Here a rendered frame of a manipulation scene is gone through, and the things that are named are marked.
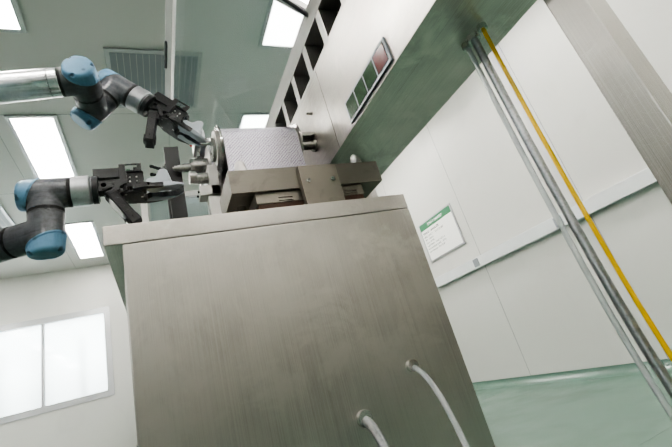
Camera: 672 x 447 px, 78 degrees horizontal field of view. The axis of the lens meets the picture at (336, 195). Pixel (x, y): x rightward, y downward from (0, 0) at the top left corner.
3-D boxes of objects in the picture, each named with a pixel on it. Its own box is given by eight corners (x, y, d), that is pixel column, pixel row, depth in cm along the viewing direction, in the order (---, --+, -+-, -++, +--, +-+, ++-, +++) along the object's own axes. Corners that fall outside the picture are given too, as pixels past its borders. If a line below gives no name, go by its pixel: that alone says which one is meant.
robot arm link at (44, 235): (29, 268, 98) (29, 225, 102) (75, 254, 98) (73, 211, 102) (0, 261, 90) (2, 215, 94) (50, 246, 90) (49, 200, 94)
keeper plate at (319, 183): (305, 210, 99) (295, 169, 103) (343, 205, 103) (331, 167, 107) (308, 205, 97) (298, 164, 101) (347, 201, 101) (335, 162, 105)
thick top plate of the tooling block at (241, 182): (223, 221, 108) (219, 200, 110) (359, 205, 125) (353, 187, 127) (231, 193, 94) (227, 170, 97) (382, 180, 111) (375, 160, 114)
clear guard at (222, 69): (170, 126, 224) (170, 125, 225) (255, 168, 231) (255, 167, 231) (174, -60, 138) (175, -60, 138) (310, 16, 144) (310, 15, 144)
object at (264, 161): (237, 215, 114) (226, 157, 121) (316, 206, 124) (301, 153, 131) (237, 214, 114) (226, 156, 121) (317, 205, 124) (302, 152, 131)
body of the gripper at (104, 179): (143, 162, 108) (89, 165, 103) (146, 191, 104) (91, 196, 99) (144, 176, 114) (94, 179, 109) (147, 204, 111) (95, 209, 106)
